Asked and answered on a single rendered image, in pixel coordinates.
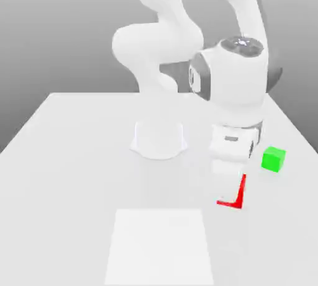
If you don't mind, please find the small red cube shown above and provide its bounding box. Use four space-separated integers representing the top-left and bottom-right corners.
216 173 247 210

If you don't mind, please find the small green cube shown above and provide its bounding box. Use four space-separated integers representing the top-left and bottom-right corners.
260 146 287 173

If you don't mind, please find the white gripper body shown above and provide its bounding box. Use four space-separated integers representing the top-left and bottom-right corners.
209 141 253 166

